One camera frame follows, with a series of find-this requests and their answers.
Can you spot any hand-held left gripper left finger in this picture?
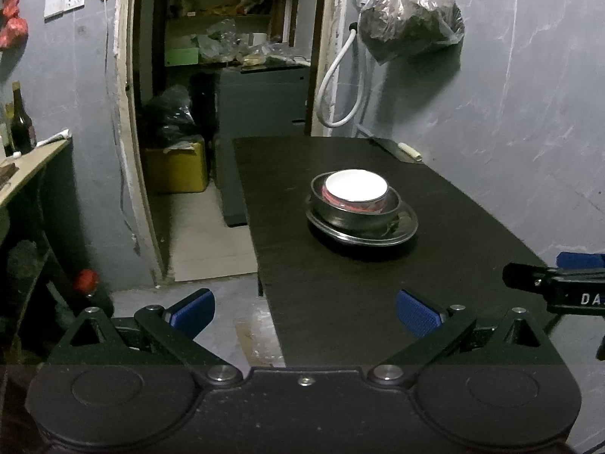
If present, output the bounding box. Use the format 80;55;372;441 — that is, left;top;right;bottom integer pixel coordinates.
45;288;238;385

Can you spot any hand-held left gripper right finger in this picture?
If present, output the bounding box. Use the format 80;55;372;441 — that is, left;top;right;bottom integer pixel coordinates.
368;288;566;385

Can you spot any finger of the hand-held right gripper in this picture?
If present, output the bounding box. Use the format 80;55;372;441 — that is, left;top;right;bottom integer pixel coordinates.
556;252;605;271
502;261;559;295

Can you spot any stainless steel plate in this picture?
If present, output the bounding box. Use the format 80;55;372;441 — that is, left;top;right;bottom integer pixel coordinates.
304;202;420;247

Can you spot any stainless steel bowl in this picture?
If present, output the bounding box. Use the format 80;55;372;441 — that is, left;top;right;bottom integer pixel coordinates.
309;172;403;233

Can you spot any white bowl with red rim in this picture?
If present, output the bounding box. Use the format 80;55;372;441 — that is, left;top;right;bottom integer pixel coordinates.
322;169;389;214

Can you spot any red-capped bottle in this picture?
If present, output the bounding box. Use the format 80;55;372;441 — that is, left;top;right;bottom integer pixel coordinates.
72;269;115;319

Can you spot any yellow box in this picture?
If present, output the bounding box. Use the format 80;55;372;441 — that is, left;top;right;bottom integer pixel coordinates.
143;134;209;194

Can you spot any black plastic bag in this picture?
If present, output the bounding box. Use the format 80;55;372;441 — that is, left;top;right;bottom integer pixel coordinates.
141;85;200;148

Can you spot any wooden counter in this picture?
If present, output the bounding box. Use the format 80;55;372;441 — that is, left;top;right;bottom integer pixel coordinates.
0;136;73;210

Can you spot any grey cabinet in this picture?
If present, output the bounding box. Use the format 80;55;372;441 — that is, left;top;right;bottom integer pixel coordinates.
214;65;313;141

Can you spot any dark glass bottle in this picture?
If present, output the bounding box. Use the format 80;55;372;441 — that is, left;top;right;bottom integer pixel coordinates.
9;80;39;155

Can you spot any green box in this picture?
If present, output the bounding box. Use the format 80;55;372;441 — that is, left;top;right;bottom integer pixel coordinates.
164;47;200;67

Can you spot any hanging clear plastic bag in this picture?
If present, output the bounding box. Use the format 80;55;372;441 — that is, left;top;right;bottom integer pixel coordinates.
357;0;467;65

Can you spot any cleaver with cream handle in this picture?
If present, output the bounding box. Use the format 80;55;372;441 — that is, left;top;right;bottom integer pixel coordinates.
372;137;423;165

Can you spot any white hose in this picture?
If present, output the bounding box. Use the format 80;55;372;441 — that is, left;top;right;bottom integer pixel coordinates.
314;23;372;129

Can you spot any wall switch plate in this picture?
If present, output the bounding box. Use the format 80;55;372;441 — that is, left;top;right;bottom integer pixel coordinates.
43;0;88;20

